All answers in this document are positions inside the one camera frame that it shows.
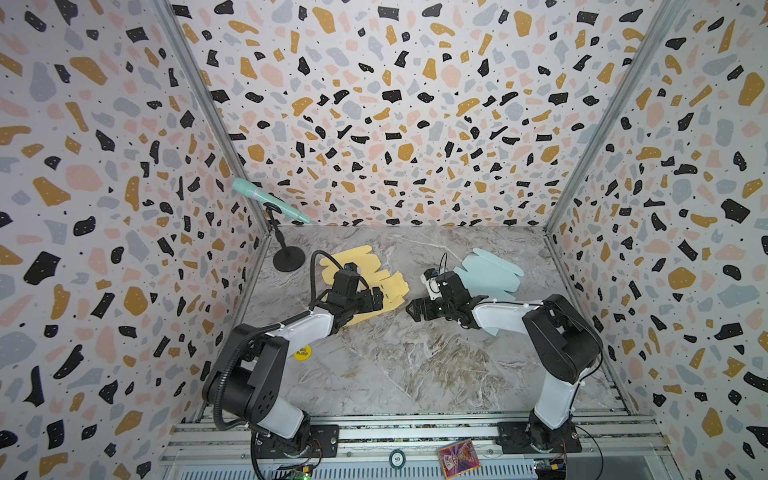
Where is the yellow paper box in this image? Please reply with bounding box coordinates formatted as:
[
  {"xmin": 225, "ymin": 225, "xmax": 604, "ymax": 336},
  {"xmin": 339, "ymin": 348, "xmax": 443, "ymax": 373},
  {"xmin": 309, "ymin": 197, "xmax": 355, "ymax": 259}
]
[{"xmin": 333, "ymin": 245, "xmax": 410, "ymax": 326}]

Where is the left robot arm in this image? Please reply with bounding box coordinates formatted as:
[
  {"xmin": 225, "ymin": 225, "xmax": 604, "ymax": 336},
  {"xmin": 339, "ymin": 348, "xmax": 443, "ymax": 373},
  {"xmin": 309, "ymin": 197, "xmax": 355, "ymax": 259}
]
[{"xmin": 203, "ymin": 268, "xmax": 384, "ymax": 451}]

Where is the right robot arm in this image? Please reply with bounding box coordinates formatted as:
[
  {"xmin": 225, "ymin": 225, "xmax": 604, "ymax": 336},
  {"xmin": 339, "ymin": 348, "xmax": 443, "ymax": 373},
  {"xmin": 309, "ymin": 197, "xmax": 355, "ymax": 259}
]
[{"xmin": 406, "ymin": 269, "xmax": 603, "ymax": 452}]

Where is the light blue flat paper box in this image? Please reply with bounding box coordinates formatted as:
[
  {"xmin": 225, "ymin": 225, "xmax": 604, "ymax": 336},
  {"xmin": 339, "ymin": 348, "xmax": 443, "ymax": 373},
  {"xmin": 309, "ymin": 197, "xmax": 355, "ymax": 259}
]
[{"xmin": 454, "ymin": 248, "xmax": 526, "ymax": 335}]

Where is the black microphone stand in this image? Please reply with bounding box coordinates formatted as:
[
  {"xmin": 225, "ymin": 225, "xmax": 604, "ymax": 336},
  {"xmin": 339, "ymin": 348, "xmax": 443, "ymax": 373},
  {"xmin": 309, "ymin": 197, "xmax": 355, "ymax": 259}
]
[{"xmin": 264, "ymin": 203, "xmax": 306, "ymax": 272}]

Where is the yellow round sticker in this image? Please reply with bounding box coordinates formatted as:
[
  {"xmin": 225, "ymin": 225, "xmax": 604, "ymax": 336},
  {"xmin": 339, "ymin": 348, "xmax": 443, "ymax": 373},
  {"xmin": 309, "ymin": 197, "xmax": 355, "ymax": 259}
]
[{"xmin": 293, "ymin": 346, "xmax": 312, "ymax": 362}]

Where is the mint green microphone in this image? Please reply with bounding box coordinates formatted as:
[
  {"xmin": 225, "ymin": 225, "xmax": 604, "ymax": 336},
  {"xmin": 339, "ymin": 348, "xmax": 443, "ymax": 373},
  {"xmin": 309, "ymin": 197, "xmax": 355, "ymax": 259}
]
[{"xmin": 233, "ymin": 178, "xmax": 312, "ymax": 224}]

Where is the colourful card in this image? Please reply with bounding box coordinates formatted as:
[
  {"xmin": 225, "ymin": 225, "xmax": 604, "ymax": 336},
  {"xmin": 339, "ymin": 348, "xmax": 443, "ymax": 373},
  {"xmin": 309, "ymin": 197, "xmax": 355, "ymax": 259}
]
[{"xmin": 437, "ymin": 439, "xmax": 481, "ymax": 479}]

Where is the round teal sticker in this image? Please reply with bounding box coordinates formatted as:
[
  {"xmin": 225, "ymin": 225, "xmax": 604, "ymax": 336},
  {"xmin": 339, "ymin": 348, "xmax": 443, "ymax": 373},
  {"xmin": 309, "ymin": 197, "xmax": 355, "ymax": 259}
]
[{"xmin": 389, "ymin": 449, "xmax": 406, "ymax": 470}]

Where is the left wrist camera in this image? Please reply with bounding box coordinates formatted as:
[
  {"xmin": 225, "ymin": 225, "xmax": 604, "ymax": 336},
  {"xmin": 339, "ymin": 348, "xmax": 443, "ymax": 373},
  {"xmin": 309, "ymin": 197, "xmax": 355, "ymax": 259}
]
[{"xmin": 343, "ymin": 262, "xmax": 360, "ymax": 276}]

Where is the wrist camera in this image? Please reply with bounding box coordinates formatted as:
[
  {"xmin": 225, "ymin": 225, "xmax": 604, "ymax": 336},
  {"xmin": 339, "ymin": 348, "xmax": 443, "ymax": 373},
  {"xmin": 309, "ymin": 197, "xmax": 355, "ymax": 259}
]
[
  {"xmin": 343, "ymin": 262, "xmax": 360, "ymax": 276},
  {"xmin": 422, "ymin": 268, "xmax": 439, "ymax": 290}
]

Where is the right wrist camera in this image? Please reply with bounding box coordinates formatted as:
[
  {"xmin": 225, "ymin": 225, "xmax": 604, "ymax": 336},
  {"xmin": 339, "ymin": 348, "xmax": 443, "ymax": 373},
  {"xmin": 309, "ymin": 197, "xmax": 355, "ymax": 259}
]
[{"xmin": 422, "ymin": 268, "xmax": 439, "ymax": 290}]

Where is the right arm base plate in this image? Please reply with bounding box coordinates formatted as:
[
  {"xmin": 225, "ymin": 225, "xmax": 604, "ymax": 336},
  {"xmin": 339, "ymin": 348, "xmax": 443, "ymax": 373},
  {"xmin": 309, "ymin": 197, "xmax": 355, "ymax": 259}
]
[{"xmin": 495, "ymin": 420, "xmax": 582, "ymax": 454}]

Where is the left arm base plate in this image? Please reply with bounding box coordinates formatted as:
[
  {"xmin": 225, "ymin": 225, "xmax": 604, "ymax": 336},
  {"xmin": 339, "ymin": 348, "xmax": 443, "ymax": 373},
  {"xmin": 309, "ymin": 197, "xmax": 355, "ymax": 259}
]
[{"xmin": 250, "ymin": 424, "xmax": 340, "ymax": 460}]

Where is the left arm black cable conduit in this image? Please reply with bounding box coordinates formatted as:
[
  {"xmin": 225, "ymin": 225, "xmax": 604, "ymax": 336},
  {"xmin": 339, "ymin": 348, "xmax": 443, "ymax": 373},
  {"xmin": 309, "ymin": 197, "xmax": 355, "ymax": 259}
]
[{"xmin": 212, "ymin": 250, "xmax": 355, "ymax": 433}]

